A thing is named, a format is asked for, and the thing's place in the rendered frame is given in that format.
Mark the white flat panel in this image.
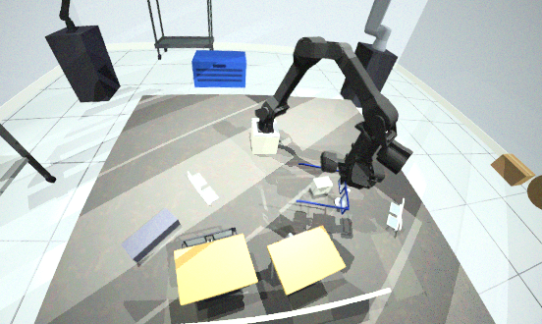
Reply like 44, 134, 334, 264
190, 288, 391, 324

